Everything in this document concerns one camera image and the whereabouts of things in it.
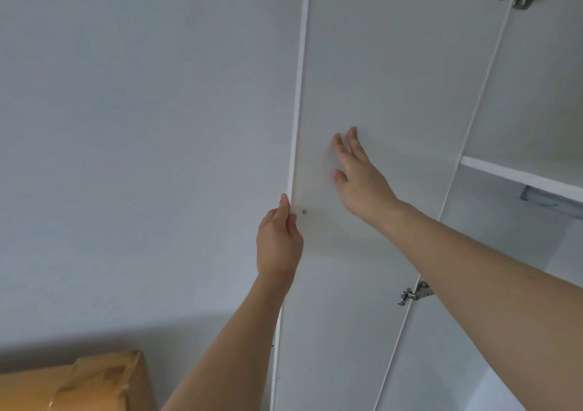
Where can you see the person's left hand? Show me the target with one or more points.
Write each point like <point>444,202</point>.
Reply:
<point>278,251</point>

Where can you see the person's right hand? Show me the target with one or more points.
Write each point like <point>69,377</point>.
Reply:
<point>364,187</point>

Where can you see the person's right thumb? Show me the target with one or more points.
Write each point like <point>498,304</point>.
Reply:
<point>339,175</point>

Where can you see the person's right middle finger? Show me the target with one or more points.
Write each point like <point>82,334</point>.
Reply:
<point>355,142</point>

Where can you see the person's left thumb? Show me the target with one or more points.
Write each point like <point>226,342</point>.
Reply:
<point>294,226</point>

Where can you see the white cabinet door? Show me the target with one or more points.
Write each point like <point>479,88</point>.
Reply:
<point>387,83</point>

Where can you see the person's left forearm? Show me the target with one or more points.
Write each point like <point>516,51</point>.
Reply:
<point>237,347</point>

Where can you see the person's right forearm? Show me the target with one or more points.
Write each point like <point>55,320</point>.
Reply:
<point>492,297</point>

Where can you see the white cabinet shelf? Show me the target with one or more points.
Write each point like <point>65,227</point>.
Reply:
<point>519,176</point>

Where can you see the white cabinet body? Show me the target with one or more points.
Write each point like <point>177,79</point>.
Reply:
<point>524,105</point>

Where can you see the brown cardboard box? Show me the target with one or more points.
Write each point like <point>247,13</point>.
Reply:
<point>91,385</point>

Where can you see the grey metal rail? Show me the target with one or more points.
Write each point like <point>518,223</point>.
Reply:
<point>551,201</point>

